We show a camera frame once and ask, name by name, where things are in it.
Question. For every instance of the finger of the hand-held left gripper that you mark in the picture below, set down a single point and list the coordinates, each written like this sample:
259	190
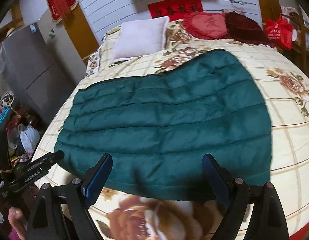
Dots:
55	156

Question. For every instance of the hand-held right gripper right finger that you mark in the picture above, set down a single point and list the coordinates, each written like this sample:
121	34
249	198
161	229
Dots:
214	177

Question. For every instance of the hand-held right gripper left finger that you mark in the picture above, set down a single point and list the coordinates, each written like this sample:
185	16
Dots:
99	177

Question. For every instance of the green down jacket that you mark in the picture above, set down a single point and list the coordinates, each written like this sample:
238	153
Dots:
164	120

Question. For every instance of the person's left hand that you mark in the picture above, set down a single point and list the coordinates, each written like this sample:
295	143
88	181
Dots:
15	221

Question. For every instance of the white plastic bag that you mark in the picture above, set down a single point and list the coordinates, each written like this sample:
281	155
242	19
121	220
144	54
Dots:
29	136

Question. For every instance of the grey cloth bundle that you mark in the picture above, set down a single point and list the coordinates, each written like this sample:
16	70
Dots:
8	100

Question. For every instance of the floral cream bedspread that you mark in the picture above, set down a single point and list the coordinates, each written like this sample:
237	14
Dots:
289	155

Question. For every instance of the grey refrigerator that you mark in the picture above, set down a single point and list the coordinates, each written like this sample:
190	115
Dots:
34	62

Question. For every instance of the orange wooden panel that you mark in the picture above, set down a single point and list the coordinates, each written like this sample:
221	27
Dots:
82	30

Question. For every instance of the white square pillow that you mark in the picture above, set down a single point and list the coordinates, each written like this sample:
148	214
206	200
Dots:
142	37

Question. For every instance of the dark red fringed cushion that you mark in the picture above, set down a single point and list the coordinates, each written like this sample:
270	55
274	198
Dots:
244	28

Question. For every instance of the red heart-shaped pillow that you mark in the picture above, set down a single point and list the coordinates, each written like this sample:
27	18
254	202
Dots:
207	25

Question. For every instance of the red hanging decoration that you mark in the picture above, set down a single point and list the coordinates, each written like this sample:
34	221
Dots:
59	0

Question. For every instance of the red plastic bag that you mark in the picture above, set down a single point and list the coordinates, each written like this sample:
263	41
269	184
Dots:
279	31

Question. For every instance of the wooden shelf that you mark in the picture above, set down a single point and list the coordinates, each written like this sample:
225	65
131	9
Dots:
304	45

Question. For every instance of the orange wooden pillar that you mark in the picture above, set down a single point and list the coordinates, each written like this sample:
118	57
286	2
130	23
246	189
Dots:
260	0

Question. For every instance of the red wall banner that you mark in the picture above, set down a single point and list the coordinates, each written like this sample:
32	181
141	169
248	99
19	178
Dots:
174	8

